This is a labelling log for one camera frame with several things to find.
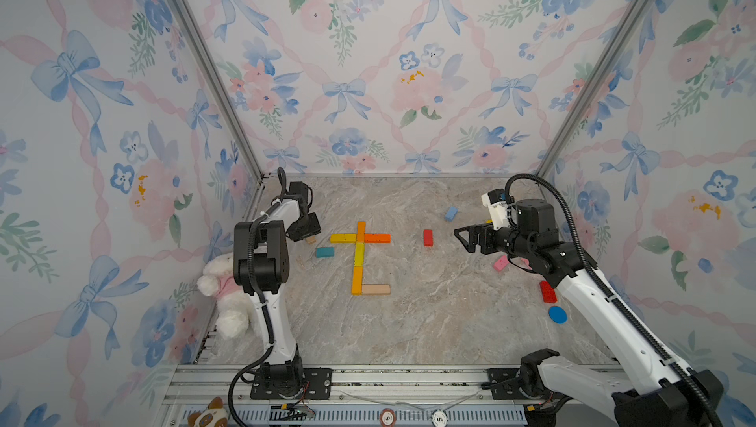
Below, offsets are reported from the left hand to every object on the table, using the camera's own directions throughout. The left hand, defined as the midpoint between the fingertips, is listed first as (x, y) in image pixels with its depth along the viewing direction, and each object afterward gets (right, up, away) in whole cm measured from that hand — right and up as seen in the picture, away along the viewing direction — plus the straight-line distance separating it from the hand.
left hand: (312, 231), depth 103 cm
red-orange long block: (+23, -2, -2) cm, 23 cm away
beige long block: (+23, -17, -12) cm, 31 cm away
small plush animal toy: (-14, -39, -35) cm, 55 cm away
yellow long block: (+9, -2, -2) cm, 9 cm away
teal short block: (+5, -7, -4) cm, 10 cm away
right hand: (+47, +3, -27) cm, 55 cm away
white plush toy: (-10, -16, -34) cm, 39 cm away
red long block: (+40, -2, -2) cm, 40 cm away
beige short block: (0, -3, -3) cm, 4 cm away
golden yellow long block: (+17, -14, -11) cm, 24 cm away
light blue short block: (+50, +7, +6) cm, 51 cm away
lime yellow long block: (+17, -7, -5) cm, 19 cm away
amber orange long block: (+17, 0, 0) cm, 17 cm away
